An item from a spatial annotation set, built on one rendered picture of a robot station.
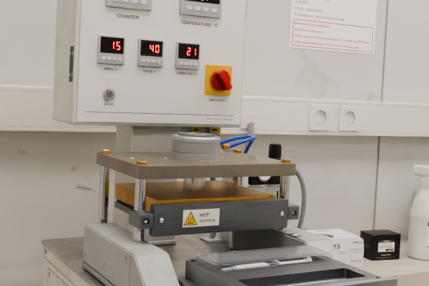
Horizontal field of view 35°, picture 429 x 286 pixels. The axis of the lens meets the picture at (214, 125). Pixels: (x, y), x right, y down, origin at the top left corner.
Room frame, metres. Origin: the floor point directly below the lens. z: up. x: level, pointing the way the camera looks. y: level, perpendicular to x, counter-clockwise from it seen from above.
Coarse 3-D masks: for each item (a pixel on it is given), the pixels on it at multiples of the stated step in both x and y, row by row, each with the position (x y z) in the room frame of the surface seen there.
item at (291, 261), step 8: (312, 256) 0.93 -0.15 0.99; (320, 256) 0.90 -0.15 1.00; (328, 256) 0.90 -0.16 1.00; (208, 264) 0.84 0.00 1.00; (224, 264) 0.82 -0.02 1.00; (232, 264) 0.83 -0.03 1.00; (240, 264) 0.83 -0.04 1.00; (248, 264) 0.84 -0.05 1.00; (256, 264) 0.85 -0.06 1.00; (264, 264) 0.85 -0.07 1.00; (272, 264) 0.86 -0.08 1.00; (280, 264) 0.86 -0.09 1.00; (288, 264) 0.87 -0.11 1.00
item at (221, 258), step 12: (228, 252) 0.89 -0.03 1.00; (240, 252) 0.89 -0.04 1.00; (252, 252) 0.89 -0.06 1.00; (264, 252) 0.90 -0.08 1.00; (276, 252) 0.90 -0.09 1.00; (288, 252) 0.90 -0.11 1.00; (300, 252) 0.91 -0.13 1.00; (312, 252) 0.91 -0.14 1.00; (324, 252) 0.91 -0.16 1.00; (216, 264) 0.82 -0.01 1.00
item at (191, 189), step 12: (192, 180) 1.06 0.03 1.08; (204, 180) 1.07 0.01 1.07; (120, 192) 1.08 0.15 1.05; (132, 192) 1.03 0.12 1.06; (156, 192) 1.02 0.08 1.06; (168, 192) 1.03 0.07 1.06; (180, 192) 1.03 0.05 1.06; (192, 192) 1.04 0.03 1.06; (204, 192) 1.05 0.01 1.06; (216, 192) 1.05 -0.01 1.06; (228, 192) 1.06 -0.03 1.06; (240, 192) 1.06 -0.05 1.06; (252, 192) 1.07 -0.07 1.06; (264, 192) 1.08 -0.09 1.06; (120, 204) 1.08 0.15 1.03; (132, 204) 1.03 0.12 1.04
